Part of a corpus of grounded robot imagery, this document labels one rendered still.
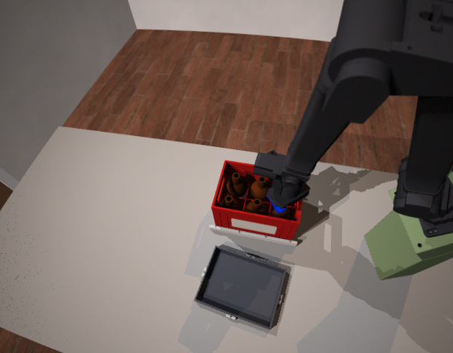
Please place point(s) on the red crate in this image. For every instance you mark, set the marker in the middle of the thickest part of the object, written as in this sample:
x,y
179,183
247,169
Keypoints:
x,y
251,222

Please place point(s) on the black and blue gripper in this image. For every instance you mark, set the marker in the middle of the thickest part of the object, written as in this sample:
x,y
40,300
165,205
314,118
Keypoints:
x,y
288,196

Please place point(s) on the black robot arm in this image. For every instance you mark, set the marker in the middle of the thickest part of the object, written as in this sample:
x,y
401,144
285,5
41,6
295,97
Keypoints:
x,y
384,48

